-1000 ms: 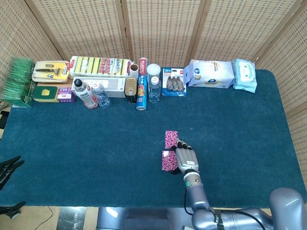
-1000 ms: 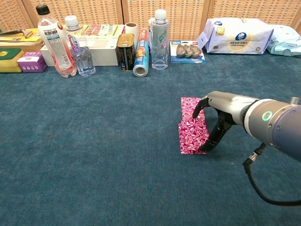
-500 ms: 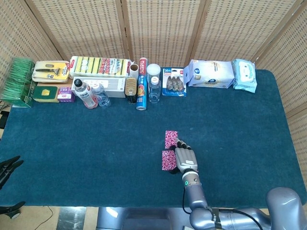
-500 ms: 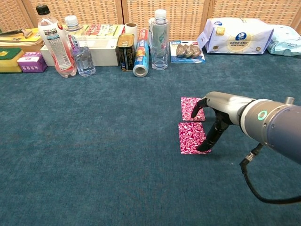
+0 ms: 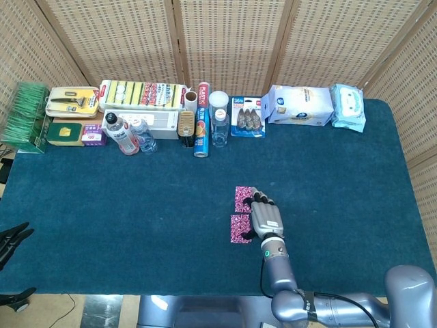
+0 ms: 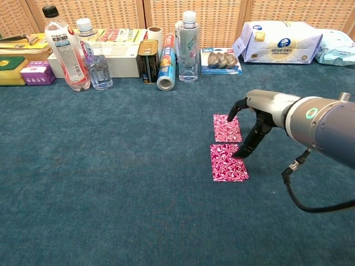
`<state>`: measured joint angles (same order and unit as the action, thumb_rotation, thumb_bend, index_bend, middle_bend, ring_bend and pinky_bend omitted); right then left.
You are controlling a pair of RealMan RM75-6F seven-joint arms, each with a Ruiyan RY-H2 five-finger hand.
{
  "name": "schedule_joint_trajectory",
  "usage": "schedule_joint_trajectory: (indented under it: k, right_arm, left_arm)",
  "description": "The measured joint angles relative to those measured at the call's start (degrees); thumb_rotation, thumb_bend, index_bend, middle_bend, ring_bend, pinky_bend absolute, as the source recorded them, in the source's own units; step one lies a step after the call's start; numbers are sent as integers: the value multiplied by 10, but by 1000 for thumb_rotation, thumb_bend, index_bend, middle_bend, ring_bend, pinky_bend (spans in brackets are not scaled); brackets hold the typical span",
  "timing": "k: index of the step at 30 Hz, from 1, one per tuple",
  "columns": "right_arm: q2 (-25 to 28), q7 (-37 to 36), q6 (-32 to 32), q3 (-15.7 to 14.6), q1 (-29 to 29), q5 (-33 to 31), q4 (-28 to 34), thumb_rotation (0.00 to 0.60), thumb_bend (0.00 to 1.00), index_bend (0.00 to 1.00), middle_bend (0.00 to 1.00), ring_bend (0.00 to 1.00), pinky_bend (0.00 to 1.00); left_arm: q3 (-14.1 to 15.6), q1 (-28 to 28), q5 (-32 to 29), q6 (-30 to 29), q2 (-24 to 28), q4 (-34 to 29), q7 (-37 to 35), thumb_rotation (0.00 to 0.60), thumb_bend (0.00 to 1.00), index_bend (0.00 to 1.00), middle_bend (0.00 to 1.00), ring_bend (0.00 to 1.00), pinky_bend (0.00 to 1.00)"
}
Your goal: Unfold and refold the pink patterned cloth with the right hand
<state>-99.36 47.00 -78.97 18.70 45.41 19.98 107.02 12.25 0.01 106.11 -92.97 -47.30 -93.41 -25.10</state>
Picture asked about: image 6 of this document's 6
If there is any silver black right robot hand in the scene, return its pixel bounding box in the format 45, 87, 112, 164
227, 89, 302, 160

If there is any pink patterned packet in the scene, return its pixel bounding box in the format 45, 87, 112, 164
212, 114, 244, 144
209, 143, 250, 183

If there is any white tissue pack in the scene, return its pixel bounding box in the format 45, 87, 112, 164
232, 21, 324, 65

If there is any blue blister pack of hooks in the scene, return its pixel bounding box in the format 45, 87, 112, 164
200, 47, 244, 75

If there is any light blue wet wipes pack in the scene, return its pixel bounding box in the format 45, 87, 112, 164
315, 28, 355, 67

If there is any tall clear bottle white cap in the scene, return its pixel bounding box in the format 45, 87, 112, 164
177, 11, 201, 83

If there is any woven rattan folding screen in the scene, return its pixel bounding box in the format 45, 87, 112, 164
0, 0, 355, 49

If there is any blue plastic wrap box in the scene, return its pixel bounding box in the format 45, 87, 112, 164
156, 33, 178, 91

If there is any long white carton box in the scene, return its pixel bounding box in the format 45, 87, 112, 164
47, 41, 141, 79

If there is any teal felt table mat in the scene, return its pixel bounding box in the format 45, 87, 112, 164
0, 59, 355, 266

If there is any small clear water bottle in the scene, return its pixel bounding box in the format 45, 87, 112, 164
76, 18, 114, 91

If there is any pink drink bottle black cap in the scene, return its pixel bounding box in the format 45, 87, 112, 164
42, 5, 92, 93

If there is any small purple box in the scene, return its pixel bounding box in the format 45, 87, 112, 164
19, 60, 57, 86

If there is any yellow razor blister package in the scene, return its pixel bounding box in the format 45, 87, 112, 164
0, 33, 52, 55

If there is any green yellow scouring sponge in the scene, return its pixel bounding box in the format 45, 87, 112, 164
0, 56, 29, 86

